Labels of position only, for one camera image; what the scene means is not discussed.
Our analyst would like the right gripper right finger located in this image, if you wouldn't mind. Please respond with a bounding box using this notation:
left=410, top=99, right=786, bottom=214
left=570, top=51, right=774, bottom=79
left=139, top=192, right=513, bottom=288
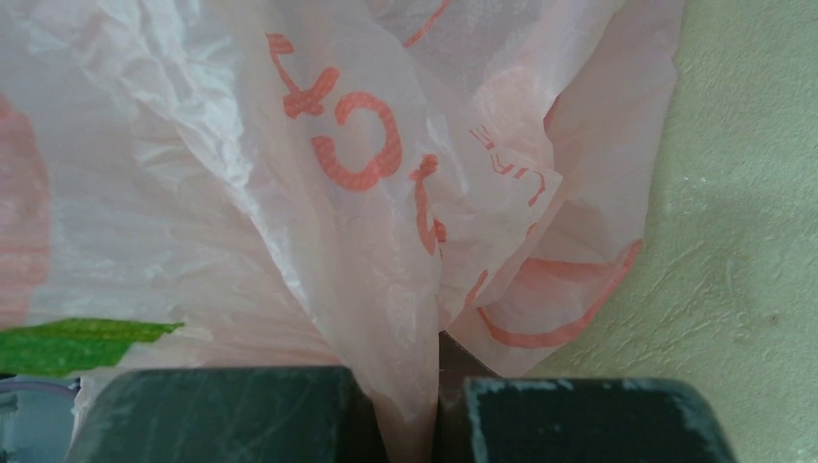
left=434, top=333, right=736, bottom=462

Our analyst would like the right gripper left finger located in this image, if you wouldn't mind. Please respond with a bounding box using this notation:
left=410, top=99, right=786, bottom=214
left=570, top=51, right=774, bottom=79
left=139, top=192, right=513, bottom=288
left=66, top=367, right=387, bottom=462

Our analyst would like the pink plastic bag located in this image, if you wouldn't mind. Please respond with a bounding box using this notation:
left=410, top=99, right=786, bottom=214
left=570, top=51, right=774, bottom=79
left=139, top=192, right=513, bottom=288
left=1, top=1, right=684, bottom=461

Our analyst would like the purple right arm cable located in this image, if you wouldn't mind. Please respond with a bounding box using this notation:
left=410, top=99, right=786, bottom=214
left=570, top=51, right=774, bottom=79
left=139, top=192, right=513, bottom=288
left=0, top=378, right=81, bottom=400

